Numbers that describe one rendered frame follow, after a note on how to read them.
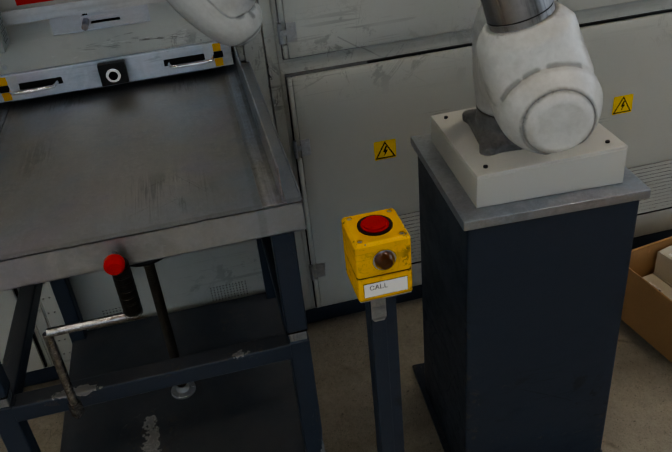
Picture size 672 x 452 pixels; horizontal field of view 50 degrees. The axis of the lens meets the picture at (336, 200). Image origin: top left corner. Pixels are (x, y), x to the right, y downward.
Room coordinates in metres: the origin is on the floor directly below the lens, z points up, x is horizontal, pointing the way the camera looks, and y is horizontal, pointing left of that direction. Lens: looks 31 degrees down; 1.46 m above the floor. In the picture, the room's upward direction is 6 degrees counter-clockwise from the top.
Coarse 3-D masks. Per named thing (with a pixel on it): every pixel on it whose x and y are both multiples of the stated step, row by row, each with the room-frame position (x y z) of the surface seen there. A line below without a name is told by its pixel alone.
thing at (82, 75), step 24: (168, 48) 1.61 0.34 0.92; (192, 48) 1.61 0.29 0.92; (24, 72) 1.54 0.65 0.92; (48, 72) 1.55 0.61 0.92; (72, 72) 1.56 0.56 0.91; (96, 72) 1.57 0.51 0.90; (144, 72) 1.59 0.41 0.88; (168, 72) 1.60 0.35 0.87; (0, 96) 1.53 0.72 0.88; (24, 96) 1.54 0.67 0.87
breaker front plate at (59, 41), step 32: (0, 0) 1.55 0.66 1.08; (64, 0) 1.57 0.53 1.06; (32, 32) 1.56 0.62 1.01; (64, 32) 1.57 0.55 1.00; (96, 32) 1.58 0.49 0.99; (128, 32) 1.59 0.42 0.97; (160, 32) 1.61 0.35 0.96; (192, 32) 1.62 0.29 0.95; (0, 64) 1.54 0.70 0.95; (32, 64) 1.56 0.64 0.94; (64, 64) 1.57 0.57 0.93
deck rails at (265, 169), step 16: (240, 64) 1.48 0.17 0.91; (240, 80) 1.56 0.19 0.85; (240, 96) 1.46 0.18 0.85; (0, 112) 1.51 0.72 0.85; (240, 112) 1.38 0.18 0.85; (256, 112) 1.24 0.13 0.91; (0, 128) 1.42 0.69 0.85; (240, 128) 1.30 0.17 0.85; (256, 128) 1.29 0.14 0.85; (256, 144) 1.22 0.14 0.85; (256, 160) 1.16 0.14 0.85; (272, 160) 1.06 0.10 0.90; (256, 176) 1.10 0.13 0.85; (272, 176) 1.10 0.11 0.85; (272, 192) 1.04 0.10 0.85
